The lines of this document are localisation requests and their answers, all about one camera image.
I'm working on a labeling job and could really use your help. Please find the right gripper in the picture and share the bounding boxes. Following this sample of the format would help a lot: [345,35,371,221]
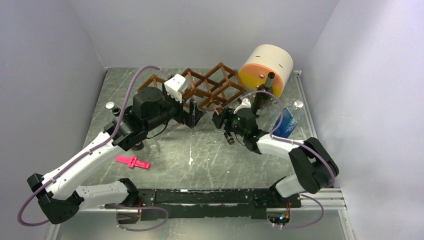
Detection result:
[212,106,247,139]

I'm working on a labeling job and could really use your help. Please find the brown wooden wine rack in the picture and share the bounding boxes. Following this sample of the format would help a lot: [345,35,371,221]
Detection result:
[137,61,247,115]

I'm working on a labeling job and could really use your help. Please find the clear tall glass bottle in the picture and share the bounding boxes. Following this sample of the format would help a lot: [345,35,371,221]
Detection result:
[143,129,161,154]

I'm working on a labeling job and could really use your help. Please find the clear square labelled liquor bottle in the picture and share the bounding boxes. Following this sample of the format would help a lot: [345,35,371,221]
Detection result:
[204,99,235,145]

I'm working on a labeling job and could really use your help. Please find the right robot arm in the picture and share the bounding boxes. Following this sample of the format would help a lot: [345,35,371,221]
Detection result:
[212,107,340,207]

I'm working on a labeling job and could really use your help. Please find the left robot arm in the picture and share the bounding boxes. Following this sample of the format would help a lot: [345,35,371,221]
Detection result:
[27,87,204,224]

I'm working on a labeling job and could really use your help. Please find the olive green wine bottle right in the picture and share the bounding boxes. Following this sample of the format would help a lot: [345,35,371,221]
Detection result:
[250,71,277,114]

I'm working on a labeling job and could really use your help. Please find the dark green wine bottle left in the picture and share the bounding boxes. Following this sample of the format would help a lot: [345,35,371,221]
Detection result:
[104,106,147,152]

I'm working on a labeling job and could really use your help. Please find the blue square bottle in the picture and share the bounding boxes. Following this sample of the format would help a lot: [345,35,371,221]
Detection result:
[273,100,305,139]

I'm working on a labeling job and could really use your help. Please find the silver round bottle cap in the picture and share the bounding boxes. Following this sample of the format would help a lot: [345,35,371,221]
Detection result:
[105,101,115,110]

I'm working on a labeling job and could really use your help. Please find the pink plastic tool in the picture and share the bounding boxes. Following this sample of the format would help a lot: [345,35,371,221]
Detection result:
[115,155,151,170]

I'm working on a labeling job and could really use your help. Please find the cream orange yellow cylinder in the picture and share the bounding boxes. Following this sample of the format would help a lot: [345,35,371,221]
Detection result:
[238,44,294,98]

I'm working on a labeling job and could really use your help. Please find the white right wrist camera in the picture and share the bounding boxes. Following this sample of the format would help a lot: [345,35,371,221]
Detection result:
[233,98,252,114]

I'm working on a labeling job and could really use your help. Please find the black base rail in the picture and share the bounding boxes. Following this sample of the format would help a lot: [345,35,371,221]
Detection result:
[79,188,345,221]

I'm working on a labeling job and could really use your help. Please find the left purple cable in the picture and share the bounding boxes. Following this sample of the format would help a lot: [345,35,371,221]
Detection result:
[17,65,171,227]

